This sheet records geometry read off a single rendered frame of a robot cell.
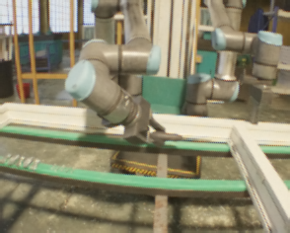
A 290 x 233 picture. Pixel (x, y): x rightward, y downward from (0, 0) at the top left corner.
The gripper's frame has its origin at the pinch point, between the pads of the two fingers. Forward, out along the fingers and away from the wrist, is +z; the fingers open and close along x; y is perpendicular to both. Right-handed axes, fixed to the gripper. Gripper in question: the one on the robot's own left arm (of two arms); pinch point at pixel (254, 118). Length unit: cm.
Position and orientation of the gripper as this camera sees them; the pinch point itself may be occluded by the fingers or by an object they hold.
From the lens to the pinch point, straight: 89.7
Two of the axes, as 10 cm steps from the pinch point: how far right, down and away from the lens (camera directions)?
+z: -0.4, 9.2, 3.8
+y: 9.9, 0.8, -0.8
